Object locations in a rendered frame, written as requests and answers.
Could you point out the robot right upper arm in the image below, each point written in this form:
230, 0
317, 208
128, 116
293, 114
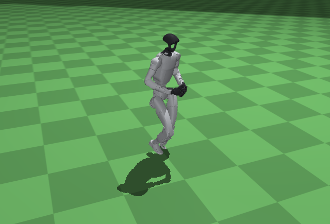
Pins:
155, 64

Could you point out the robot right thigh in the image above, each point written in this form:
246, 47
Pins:
157, 103

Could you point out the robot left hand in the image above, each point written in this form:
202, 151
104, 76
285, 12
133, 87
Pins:
184, 91

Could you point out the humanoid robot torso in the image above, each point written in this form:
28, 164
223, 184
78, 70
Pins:
164, 72

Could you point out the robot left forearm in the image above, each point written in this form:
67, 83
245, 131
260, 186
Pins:
179, 79

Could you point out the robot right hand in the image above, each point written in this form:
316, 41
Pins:
177, 91

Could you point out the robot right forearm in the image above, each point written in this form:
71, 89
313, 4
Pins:
155, 86

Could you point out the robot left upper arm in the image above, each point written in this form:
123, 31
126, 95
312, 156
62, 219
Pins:
176, 71

